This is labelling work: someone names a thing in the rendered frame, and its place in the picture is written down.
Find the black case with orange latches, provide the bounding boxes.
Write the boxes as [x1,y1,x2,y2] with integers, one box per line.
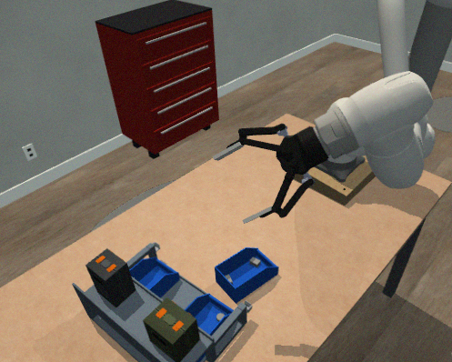
[85,249,136,307]

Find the blue bin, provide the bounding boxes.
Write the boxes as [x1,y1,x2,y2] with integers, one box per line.
[185,293,234,336]
[129,257,180,298]
[215,247,279,303]

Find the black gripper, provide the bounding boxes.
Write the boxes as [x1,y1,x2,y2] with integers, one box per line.
[213,124,329,223]

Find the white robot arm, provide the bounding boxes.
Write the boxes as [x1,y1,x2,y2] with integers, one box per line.
[313,0,452,189]

